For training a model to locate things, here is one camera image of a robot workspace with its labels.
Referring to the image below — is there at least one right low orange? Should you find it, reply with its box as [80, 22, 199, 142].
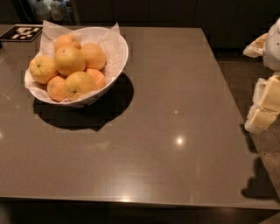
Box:
[86, 68, 106, 89]

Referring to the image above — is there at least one white ceramic bowl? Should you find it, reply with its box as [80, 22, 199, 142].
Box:
[25, 26, 130, 108]

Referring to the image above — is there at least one black white fiducial marker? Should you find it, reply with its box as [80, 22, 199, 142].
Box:
[0, 24, 43, 42]

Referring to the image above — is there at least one white paper bowl liner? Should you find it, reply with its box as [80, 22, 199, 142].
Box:
[24, 21, 128, 107]

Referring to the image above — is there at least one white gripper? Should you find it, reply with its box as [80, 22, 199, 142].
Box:
[243, 18, 280, 134]

